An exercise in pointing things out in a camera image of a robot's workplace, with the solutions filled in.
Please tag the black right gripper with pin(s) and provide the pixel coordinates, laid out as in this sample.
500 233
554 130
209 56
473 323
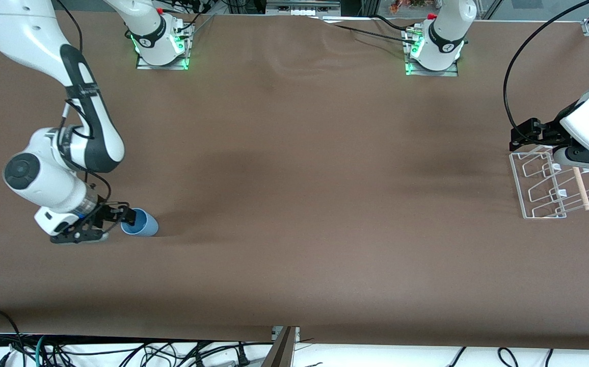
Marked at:
106 212

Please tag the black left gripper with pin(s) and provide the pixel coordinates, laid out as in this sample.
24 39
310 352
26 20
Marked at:
550 131

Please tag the light blue plastic cup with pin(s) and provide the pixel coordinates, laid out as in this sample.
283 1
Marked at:
144 227

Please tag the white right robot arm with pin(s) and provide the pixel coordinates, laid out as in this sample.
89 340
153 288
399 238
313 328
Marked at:
45 178

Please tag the wooden rack rod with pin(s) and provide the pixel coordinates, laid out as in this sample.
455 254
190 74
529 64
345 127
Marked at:
581 189

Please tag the brown table cover sheet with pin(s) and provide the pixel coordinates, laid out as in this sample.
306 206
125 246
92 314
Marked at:
294 204

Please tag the white connector strip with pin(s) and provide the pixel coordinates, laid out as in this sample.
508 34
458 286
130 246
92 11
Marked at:
302 7

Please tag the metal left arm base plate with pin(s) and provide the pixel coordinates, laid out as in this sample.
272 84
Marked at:
432 73

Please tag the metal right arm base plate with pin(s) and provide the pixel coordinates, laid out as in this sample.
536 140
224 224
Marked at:
162 66

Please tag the metal table frame profile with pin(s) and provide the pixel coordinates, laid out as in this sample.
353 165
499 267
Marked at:
282 349

